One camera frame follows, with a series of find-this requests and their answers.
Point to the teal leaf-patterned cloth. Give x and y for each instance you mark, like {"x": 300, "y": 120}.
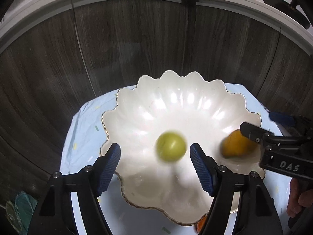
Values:
{"x": 22, "y": 213}

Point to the tangerine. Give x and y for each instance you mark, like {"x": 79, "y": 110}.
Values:
{"x": 201, "y": 225}

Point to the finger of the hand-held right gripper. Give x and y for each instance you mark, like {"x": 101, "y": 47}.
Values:
{"x": 251, "y": 132}
{"x": 281, "y": 118}

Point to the dark wood cabinet front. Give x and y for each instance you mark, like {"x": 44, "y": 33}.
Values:
{"x": 146, "y": 41}

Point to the white scalloped ceramic bowl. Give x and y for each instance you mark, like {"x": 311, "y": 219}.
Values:
{"x": 171, "y": 107}

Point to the green apple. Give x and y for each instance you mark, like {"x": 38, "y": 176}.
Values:
{"x": 171, "y": 146}

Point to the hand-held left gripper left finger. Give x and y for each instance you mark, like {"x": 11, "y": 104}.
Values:
{"x": 110, "y": 169}

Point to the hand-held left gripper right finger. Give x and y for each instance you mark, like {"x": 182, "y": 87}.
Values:
{"x": 199, "y": 169}

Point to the person's right hand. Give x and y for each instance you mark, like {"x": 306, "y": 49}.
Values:
{"x": 297, "y": 200}

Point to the light blue patterned tablecloth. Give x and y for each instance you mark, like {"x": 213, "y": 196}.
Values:
{"x": 83, "y": 132}

